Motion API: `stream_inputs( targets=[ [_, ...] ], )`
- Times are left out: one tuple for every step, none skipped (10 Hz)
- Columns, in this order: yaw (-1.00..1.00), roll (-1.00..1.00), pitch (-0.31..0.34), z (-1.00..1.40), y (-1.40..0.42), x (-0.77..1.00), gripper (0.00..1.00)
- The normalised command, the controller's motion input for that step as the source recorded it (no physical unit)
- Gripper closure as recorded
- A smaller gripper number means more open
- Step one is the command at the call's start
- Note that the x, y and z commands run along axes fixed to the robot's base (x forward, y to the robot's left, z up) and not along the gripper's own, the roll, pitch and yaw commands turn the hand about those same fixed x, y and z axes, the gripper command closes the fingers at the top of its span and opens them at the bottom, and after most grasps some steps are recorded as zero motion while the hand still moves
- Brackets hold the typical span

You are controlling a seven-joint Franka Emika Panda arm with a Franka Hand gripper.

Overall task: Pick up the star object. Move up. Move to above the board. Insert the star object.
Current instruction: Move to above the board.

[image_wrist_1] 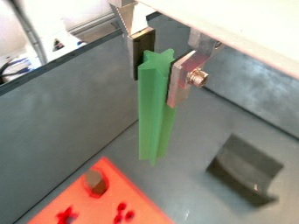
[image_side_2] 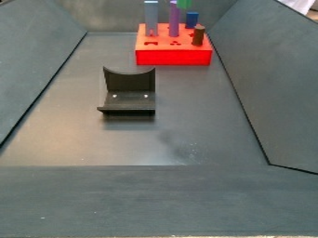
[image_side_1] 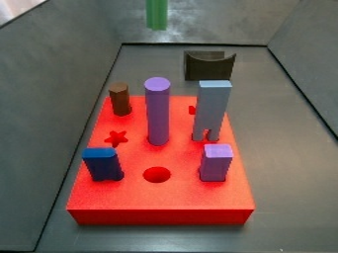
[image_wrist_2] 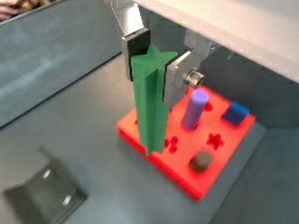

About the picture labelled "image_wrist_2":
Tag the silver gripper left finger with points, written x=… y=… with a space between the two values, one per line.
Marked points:
x=137 y=35

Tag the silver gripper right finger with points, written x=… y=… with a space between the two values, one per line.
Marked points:
x=182 y=71

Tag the green star-shaped peg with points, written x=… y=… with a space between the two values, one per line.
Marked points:
x=149 y=68

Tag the red peg board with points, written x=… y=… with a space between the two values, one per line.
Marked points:
x=217 y=136

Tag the person's hand in background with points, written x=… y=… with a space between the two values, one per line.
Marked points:
x=7 y=12

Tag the purple cylinder peg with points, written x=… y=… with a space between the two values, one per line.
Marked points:
x=198 y=101

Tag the blue square peg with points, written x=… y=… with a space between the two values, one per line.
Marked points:
x=236 y=114

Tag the black curved holder stand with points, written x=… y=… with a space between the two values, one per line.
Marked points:
x=50 y=196

